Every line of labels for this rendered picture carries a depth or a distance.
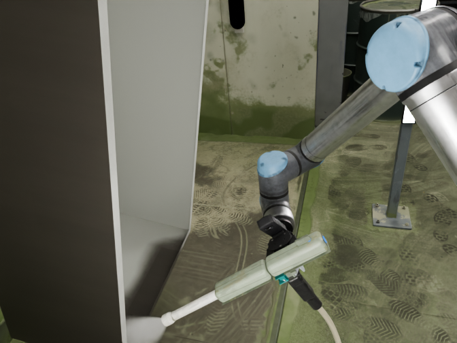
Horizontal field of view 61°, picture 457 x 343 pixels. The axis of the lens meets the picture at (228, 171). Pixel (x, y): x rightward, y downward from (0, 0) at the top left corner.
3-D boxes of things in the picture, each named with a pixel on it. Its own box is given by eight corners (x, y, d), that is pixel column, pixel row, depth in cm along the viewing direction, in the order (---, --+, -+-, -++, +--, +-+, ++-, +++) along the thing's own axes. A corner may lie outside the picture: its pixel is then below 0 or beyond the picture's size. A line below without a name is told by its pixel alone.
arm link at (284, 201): (257, 184, 127) (259, 208, 132) (261, 205, 116) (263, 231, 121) (285, 180, 126) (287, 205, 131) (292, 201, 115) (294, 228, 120)
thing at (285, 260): (355, 279, 103) (315, 223, 93) (361, 293, 98) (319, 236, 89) (206, 349, 115) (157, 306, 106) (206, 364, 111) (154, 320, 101)
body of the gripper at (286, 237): (308, 260, 105) (300, 232, 115) (292, 240, 101) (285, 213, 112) (283, 273, 107) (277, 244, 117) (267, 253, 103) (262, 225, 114)
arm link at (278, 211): (283, 201, 115) (256, 216, 118) (285, 210, 111) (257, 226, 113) (298, 220, 119) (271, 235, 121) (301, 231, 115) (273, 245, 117)
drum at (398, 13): (343, 100, 371) (351, 0, 325) (405, 95, 368) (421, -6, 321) (360, 126, 321) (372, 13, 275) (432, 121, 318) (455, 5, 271)
